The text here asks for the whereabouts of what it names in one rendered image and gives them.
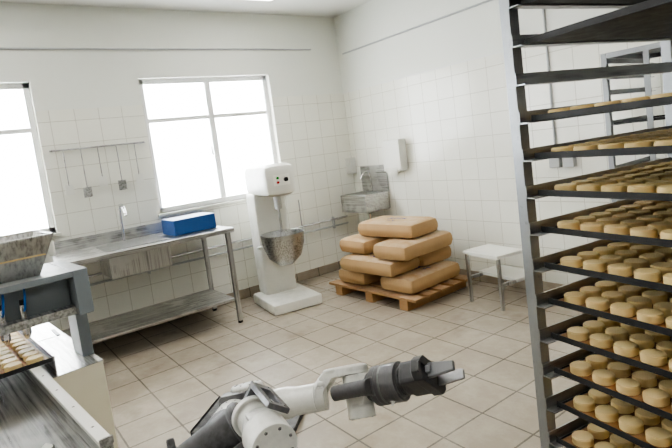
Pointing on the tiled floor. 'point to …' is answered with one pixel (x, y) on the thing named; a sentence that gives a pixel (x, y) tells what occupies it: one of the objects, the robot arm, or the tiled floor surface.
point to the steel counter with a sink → (126, 247)
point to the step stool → (495, 268)
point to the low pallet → (401, 292)
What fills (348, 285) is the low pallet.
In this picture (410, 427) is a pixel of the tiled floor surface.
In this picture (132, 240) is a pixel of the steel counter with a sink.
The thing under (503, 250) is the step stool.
